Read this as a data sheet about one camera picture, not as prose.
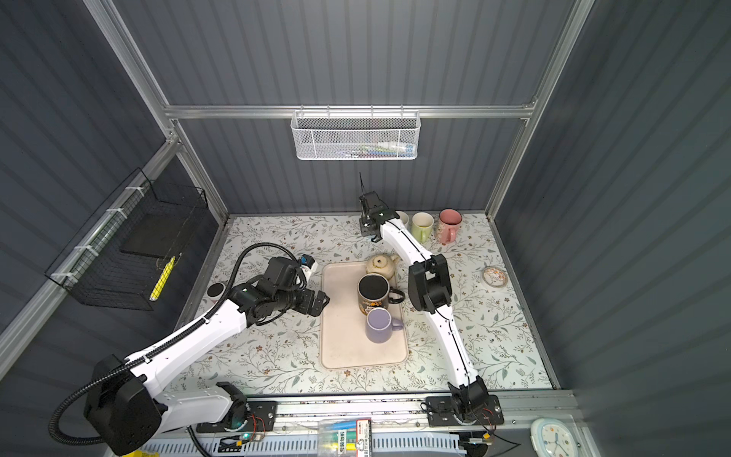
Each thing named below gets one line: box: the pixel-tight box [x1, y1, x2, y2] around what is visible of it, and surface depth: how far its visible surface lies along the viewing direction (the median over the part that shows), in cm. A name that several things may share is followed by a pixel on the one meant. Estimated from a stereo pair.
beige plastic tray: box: [319, 260, 409, 370], surface depth 90 cm
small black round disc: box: [206, 282, 224, 298], surface depth 94 cm
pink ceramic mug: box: [436, 207, 463, 245], surface depth 107 cm
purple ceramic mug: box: [365, 306, 404, 344], surface depth 85 cm
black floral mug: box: [356, 272, 406, 316], surface depth 88 cm
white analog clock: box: [530, 417, 580, 457], surface depth 69 cm
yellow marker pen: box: [148, 255, 177, 302], surface depth 70 cm
